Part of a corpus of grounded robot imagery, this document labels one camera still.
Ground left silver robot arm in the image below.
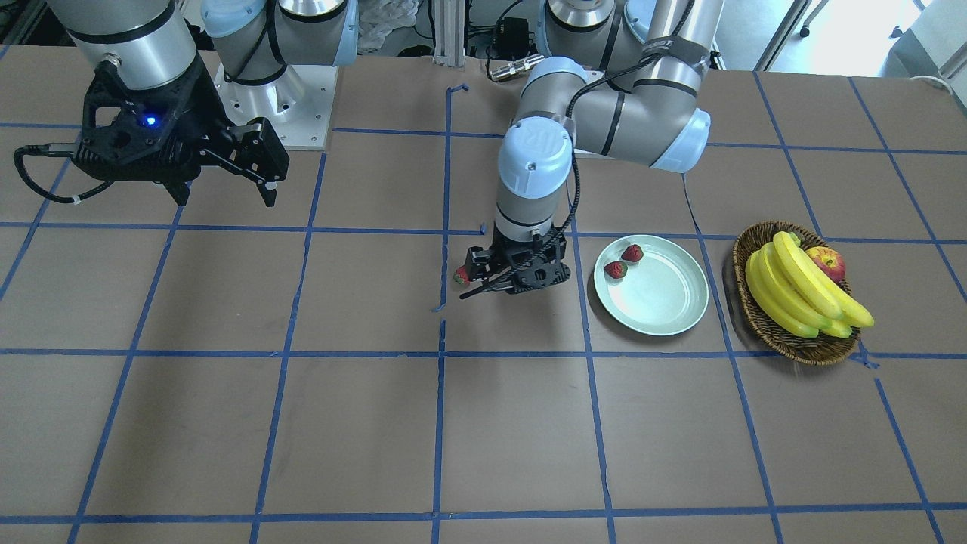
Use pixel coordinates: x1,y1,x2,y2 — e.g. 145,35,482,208
464,1,723,297

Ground aluminium frame post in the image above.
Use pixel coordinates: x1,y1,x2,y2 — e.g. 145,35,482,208
428,1,468,69

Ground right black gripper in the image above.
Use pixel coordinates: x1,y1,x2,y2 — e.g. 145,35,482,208
73,57,289,208

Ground red apple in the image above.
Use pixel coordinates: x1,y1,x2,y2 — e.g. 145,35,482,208
805,246,846,283

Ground black power box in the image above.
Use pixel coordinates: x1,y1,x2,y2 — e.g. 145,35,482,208
491,17,530,59

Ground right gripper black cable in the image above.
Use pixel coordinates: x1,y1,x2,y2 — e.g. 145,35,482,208
12,142,122,205

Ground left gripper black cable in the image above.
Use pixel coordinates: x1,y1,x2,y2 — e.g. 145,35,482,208
521,0,696,273

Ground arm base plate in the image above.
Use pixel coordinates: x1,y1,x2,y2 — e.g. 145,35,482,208
213,64,341,151

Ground silver metal connector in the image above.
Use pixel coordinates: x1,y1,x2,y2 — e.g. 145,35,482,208
487,53,545,83

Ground yellow banana bunch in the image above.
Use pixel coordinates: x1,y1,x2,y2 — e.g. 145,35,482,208
745,231,875,338

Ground light green plate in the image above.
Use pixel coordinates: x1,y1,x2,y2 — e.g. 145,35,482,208
593,234,710,336

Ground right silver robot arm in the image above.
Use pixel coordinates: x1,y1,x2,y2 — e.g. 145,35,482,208
34,1,359,207

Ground red strawberry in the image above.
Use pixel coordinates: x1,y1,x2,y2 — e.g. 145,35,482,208
453,265,472,285
602,261,628,281
619,244,644,263

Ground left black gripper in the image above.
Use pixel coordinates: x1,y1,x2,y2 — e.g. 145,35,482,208
459,227,571,300

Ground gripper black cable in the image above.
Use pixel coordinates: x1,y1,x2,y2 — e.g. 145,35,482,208
12,142,122,205
521,0,696,273

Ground brown wicker basket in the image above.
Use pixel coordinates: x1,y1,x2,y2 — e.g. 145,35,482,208
722,221,861,366

